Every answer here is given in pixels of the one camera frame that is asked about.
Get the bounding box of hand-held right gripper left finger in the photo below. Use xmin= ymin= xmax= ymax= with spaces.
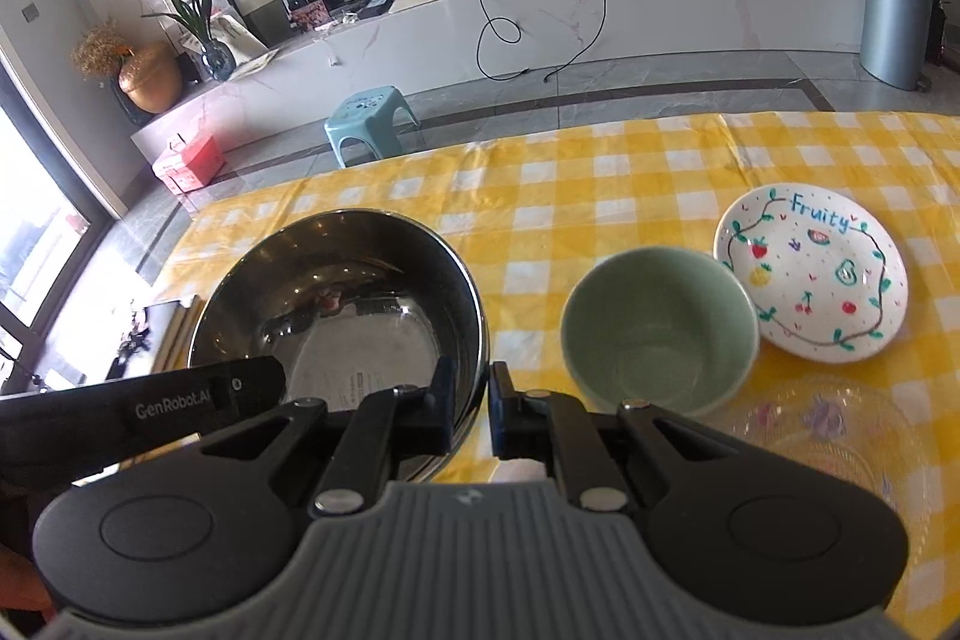
xmin=199 ymin=359 xmax=457 ymax=519

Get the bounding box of clear glass flower plate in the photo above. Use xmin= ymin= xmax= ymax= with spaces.
xmin=720 ymin=377 xmax=938 ymax=540

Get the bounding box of white paper bag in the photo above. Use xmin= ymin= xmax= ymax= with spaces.
xmin=216 ymin=14 xmax=280 ymax=80

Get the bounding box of teal plastic stool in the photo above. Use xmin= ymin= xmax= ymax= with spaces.
xmin=324 ymin=86 xmax=421 ymax=169

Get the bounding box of dried flower bunch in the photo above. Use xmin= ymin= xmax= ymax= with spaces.
xmin=71 ymin=19 xmax=137 ymax=82

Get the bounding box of yellow checked tablecloth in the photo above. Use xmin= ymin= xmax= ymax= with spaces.
xmin=161 ymin=111 xmax=960 ymax=540

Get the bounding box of red box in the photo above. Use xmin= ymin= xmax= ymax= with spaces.
xmin=152 ymin=134 xmax=226 ymax=193

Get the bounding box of marble television cabinet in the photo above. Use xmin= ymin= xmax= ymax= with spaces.
xmin=131 ymin=0 xmax=875 ymax=161

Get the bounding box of golden round vase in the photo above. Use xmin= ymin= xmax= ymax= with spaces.
xmin=118 ymin=42 xmax=183 ymax=114

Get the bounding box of pink photo frame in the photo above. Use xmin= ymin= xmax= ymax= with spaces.
xmin=291 ymin=0 xmax=332 ymax=33

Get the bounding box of stainless steel bowl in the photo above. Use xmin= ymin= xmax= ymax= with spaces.
xmin=187 ymin=211 xmax=490 ymax=483

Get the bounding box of white fruit-print plate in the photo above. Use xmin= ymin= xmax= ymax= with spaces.
xmin=712 ymin=182 xmax=910 ymax=363

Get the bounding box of green ceramic bowl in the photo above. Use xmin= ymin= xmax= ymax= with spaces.
xmin=560 ymin=246 xmax=761 ymax=417

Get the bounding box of black cable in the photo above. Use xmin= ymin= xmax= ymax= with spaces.
xmin=478 ymin=0 xmax=607 ymax=83

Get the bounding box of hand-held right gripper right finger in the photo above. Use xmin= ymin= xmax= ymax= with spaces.
xmin=489 ymin=361 xmax=751 ymax=512

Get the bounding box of green plant in glass vase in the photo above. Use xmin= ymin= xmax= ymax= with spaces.
xmin=142 ymin=0 xmax=248 ymax=82

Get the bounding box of grey trash can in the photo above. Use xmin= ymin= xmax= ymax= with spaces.
xmin=859 ymin=0 xmax=935 ymax=91

